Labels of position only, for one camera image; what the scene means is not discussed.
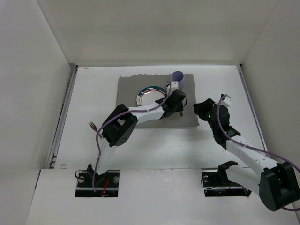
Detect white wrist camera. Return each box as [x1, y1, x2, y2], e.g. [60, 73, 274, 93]
[166, 81, 179, 91]
[220, 94, 232, 107]

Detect white plate with green rim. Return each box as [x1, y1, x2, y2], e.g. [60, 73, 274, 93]
[136, 86, 167, 106]

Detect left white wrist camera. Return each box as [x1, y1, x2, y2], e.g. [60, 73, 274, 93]
[166, 81, 179, 91]

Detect right aluminium table rail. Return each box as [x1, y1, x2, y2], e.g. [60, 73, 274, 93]
[236, 64, 267, 150]

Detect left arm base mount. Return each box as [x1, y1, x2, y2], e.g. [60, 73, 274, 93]
[75, 164, 120, 198]

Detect aluminium table rail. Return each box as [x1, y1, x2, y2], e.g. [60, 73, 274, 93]
[236, 64, 267, 150]
[44, 63, 78, 169]

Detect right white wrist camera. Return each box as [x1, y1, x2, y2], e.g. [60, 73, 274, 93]
[220, 94, 232, 107]

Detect left aluminium table rail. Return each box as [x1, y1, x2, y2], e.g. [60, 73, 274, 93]
[44, 63, 78, 169]

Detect brown wooden fork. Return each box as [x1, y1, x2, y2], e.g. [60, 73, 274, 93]
[89, 121, 98, 133]

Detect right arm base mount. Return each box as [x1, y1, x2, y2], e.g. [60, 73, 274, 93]
[201, 161, 252, 197]

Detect purple plastic cup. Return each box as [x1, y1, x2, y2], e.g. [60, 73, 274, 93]
[171, 71, 185, 90]

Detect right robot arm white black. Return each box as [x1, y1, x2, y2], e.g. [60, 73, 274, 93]
[193, 95, 300, 211]

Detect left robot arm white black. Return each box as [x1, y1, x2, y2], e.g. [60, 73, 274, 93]
[88, 89, 187, 191]

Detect grey cloth napkin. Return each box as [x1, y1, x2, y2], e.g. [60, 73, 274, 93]
[116, 74, 199, 128]

